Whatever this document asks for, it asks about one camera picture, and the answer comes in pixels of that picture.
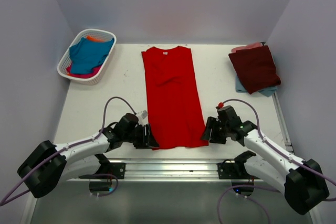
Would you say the white plastic laundry basket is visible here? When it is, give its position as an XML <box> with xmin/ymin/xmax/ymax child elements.
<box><xmin>57</xmin><ymin>29</ymin><xmax>117</xmax><ymax>85</ymax></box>

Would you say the folded pink t shirt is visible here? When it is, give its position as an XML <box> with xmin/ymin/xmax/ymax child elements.
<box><xmin>231</xmin><ymin>42</ymin><xmax>264</xmax><ymax>53</ymax></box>

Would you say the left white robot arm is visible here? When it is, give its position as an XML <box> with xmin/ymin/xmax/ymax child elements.
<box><xmin>17</xmin><ymin>113</ymin><xmax>159</xmax><ymax>198</ymax></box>

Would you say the magenta t shirt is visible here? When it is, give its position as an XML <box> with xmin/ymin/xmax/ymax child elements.
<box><xmin>66</xmin><ymin>65</ymin><xmax>101</xmax><ymax>79</ymax></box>

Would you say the aluminium mounting rail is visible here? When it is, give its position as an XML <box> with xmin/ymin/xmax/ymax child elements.
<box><xmin>65</xmin><ymin>158</ymin><xmax>279</xmax><ymax>182</ymax></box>

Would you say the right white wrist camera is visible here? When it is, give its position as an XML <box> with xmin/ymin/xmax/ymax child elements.
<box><xmin>216</xmin><ymin>102</ymin><xmax>229</xmax><ymax>112</ymax></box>

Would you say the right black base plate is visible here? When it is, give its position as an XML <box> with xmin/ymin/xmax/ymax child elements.
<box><xmin>216</xmin><ymin>159</ymin><xmax>258</xmax><ymax>180</ymax></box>

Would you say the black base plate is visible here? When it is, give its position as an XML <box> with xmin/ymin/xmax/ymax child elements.
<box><xmin>216</xmin><ymin>159</ymin><xmax>258</xmax><ymax>180</ymax></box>
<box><xmin>106</xmin><ymin>162</ymin><xmax>126</xmax><ymax>179</ymax></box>

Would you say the folded light blue t shirt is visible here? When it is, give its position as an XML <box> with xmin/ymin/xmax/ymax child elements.
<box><xmin>235</xmin><ymin>76</ymin><xmax>278</xmax><ymax>97</ymax></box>

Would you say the red t shirt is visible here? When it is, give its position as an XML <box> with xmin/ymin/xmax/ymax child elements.
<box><xmin>142</xmin><ymin>46</ymin><xmax>208</xmax><ymax>149</ymax></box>

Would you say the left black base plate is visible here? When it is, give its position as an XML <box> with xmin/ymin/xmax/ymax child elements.
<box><xmin>106</xmin><ymin>162</ymin><xmax>126</xmax><ymax>179</ymax></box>

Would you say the orange t shirt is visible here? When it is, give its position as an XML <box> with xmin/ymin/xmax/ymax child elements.
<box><xmin>86</xmin><ymin>36</ymin><xmax>106</xmax><ymax>42</ymax></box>

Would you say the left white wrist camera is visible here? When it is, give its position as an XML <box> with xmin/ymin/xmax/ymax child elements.
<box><xmin>136</xmin><ymin>110</ymin><xmax>148</xmax><ymax>120</ymax></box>

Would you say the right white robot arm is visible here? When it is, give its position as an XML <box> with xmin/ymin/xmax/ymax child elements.
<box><xmin>202</xmin><ymin>105</ymin><xmax>330</xmax><ymax>215</ymax></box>

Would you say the folded maroon t shirt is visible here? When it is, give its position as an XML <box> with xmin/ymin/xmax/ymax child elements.
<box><xmin>228</xmin><ymin>46</ymin><xmax>281</xmax><ymax>94</ymax></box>

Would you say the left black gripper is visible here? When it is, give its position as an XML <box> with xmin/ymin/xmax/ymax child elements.
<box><xmin>123</xmin><ymin>123</ymin><xmax>159</xmax><ymax>148</ymax></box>

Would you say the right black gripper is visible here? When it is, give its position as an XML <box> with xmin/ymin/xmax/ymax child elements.
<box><xmin>200</xmin><ymin>116</ymin><xmax>230</xmax><ymax>145</ymax></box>

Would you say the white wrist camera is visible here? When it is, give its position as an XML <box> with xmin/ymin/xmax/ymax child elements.
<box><xmin>136</xmin><ymin>110</ymin><xmax>148</xmax><ymax>120</ymax></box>
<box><xmin>216</xmin><ymin>102</ymin><xmax>229</xmax><ymax>112</ymax></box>

